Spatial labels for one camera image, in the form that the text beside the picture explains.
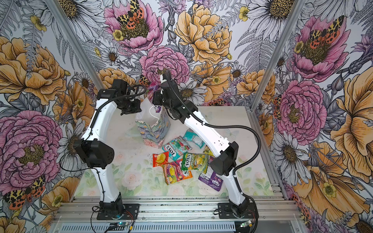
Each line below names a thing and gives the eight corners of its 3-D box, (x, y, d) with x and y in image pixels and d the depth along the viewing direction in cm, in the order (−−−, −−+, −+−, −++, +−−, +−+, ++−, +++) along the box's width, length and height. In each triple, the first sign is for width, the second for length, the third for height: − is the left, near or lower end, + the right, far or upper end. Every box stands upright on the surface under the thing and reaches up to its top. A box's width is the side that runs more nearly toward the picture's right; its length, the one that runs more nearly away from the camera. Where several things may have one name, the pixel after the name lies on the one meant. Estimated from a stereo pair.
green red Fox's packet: (171, 162, 93) (170, 160, 91) (162, 148, 99) (161, 146, 97) (191, 149, 99) (191, 147, 97) (181, 137, 105) (181, 135, 103)
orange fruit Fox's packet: (166, 185, 84) (165, 183, 82) (162, 166, 91) (162, 164, 89) (192, 177, 87) (192, 175, 85) (187, 159, 94) (187, 157, 92)
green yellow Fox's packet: (180, 170, 90) (180, 167, 87) (183, 154, 96) (183, 151, 94) (207, 173, 88) (208, 171, 86) (208, 157, 95) (209, 154, 92)
